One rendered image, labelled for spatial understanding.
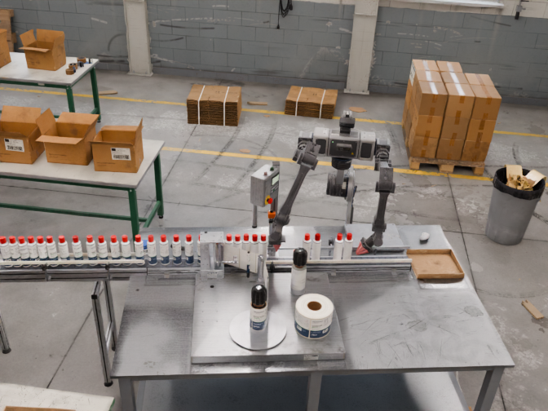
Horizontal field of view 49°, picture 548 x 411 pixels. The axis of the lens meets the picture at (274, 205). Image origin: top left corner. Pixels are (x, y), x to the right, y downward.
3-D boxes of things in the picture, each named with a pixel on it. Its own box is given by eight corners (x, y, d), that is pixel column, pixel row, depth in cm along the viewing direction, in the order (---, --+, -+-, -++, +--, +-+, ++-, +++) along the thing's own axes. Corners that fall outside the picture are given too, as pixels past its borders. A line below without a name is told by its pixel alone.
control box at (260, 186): (249, 203, 357) (250, 175, 347) (264, 191, 369) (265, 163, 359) (264, 208, 353) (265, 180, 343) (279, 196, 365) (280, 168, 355)
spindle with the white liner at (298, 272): (290, 295, 349) (293, 254, 333) (289, 285, 357) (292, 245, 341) (306, 295, 350) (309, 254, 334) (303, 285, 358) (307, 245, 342)
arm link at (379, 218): (395, 179, 338) (376, 178, 339) (395, 187, 334) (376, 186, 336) (386, 224, 372) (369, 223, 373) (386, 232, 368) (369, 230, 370)
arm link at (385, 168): (396, 167, 333) (378, 165, 334) (394, 191, 336) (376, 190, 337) (391, 158, 377) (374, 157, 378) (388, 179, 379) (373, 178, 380)
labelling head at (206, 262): (200, 278, 359) (199, 243, 345) (201, 264, 370) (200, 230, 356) (223, 277, 360) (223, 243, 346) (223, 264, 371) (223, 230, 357)
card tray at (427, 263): (417, 279, 375) (417, 274, 373) (406, 254, 397) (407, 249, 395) (463, 278, 378) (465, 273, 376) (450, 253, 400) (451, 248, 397)
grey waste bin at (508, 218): (483, 245, 552) (500, 188, 519) (476, 220, 589) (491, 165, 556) (532, 251, 549) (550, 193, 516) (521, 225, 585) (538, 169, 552)
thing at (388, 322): (110, 378, 301) (109, 376, 300) (140, 229, 412) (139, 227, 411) (514, 367, 318) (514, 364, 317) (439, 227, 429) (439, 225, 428)
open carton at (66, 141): (34, 170, 482) (26, 127, 462) (61, 140, 527) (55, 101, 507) (89, 174, 479) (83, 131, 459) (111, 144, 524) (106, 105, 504)
